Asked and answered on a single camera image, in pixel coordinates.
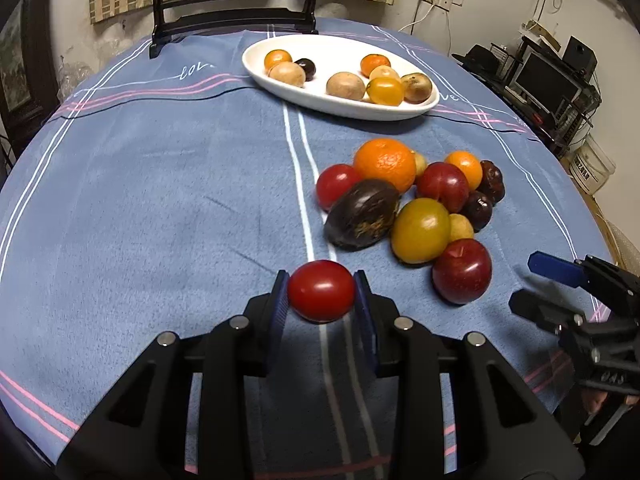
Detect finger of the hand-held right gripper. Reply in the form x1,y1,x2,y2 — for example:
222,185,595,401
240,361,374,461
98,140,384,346
508,289,586,335
528,251,640,311

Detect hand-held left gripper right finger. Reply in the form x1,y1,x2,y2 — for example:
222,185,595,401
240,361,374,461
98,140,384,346
352,270,586,480

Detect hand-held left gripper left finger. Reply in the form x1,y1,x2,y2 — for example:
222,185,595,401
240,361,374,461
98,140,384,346
57,270,291,480

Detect red tomato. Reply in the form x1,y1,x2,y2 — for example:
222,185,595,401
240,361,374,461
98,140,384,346
287,260,356,324
315,164,362,211

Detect red plum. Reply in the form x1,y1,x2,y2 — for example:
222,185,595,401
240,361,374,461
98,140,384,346
432,238,493,306
416,162,471,213

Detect small dark purple plum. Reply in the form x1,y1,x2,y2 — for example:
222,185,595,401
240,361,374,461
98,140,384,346
460,190,493,232

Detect small yellow fruit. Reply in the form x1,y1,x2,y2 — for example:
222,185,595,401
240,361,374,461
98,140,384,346
448,213,475,243

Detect dark red wrinkled date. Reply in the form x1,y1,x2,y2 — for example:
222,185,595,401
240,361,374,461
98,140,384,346
479,160,506,204

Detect green-yellow tomato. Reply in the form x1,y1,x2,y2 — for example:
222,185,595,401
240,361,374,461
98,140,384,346
390,198,452,264

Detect small orange tangerine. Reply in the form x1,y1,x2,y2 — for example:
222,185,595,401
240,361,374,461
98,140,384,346
444,151,484,191
264,49,293,72

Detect large orange mandarin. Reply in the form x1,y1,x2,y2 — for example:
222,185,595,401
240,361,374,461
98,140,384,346
353,138,417,193

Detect white oval plate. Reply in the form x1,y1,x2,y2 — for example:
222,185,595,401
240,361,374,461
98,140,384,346
241,35,441,122

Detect speckled tan passion fruit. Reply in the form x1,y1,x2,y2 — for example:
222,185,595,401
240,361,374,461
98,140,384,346
401,73,433,104

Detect orange-yellow tomato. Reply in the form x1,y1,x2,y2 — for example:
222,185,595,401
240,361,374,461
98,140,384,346
366,78,405,107

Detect pale tan round fruit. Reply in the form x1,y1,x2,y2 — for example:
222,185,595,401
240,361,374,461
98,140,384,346
268,61,307,87

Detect medium orange mandarin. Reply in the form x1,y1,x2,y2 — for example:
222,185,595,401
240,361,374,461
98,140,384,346
360,54,392,77

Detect person's right hand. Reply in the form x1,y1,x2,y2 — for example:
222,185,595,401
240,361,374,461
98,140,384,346
581,387,608,415

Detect white plastic bucket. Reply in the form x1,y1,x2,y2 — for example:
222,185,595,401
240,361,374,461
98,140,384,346
570,135,617,195

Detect black computer desk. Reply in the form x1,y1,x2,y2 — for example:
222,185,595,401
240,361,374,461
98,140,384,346
452,35,603,158

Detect black computer monitor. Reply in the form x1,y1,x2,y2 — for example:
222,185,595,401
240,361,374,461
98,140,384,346
512,52,583,111

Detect black speaker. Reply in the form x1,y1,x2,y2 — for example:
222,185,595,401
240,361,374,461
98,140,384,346
563,36,598,75

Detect black hat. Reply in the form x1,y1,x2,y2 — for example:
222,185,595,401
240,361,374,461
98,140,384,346
452,44,513,73

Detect small cardboard box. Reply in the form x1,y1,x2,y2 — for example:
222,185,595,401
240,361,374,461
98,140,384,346
522,21,562,53

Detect round goldfish screen black stand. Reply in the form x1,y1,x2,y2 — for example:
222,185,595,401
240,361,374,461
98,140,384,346
150,0,323,58

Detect clear plastic bags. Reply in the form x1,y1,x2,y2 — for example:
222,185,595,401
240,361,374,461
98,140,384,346
57,57,93,98

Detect dark wood framed painting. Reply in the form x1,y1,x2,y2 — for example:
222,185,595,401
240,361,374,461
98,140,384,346
0,0,58,133

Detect white power cable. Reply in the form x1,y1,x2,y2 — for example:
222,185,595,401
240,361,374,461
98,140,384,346
397,0,431,36

